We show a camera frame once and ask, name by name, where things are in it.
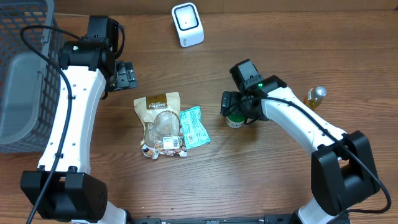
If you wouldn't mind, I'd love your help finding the white barcode scanner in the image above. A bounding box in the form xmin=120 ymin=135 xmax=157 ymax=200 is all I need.
xmin=171 ymin=2 xmax=205 ymax=48

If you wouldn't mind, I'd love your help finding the teal snack packet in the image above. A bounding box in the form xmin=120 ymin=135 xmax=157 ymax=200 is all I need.
xmin=180 ymin=106 xmax=211 ymax=150

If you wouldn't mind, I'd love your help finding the yellow dish soap bottle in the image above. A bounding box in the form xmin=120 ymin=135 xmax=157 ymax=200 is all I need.
xmin=303 ymin=86 xmax=327 ymax=110

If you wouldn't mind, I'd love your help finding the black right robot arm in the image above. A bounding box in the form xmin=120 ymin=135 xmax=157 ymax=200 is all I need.
xmin=220 ymin=75 xmax=383 ymax=223

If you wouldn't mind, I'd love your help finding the grey plastic mesh basket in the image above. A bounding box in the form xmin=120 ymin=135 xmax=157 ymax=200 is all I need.
xmin=1 ymin=0 xmax=65 ymax=153

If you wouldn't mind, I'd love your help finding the brown snack pouch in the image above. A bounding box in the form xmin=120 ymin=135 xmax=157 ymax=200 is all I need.
xmin=134 ymin=92 xmax=187 ymax=159

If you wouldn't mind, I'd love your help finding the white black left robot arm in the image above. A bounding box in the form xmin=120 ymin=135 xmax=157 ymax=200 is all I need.
xmin=21 ymin=37 xmax=132 ymax=223

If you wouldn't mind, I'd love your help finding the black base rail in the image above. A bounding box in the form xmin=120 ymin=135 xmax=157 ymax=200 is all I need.
xmin=129 ymin=215 xmax=294 ymax=224

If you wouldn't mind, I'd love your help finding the green tissue canister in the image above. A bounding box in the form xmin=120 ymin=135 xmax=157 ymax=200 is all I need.
xmin=225 ymin=114 xmax=245 ymax=128

